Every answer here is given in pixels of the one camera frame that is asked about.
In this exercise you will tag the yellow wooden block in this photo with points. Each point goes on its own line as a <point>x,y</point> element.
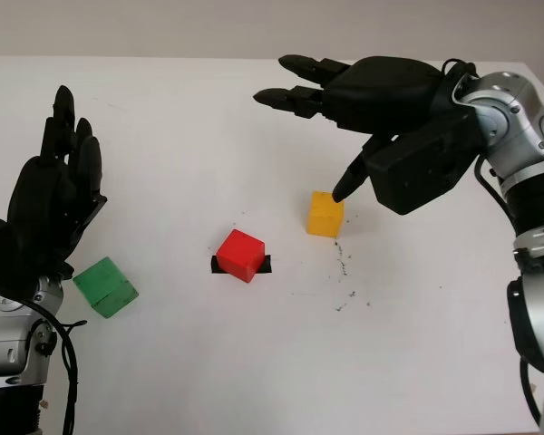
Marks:
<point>324,217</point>

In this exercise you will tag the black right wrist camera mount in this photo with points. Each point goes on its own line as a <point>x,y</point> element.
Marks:
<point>417,172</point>

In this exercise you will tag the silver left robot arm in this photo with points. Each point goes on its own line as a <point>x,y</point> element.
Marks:
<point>9,344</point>

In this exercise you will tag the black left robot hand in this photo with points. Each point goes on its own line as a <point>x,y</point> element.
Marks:
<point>41,204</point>

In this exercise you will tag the black tape strip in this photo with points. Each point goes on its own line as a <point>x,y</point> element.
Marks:
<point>216,267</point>

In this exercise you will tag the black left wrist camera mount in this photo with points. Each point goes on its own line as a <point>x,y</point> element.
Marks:
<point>0,254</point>

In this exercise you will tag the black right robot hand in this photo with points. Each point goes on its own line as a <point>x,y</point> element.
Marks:
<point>381,95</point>

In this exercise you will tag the red wooden block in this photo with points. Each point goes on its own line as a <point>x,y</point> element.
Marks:
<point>240,254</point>

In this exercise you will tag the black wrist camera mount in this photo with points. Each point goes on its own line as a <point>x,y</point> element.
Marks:
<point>0,254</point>
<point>417,172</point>

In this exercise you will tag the green wooden block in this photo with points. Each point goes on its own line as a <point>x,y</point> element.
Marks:
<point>104,285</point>

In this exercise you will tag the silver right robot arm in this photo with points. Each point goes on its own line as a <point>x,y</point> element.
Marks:
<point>521,131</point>

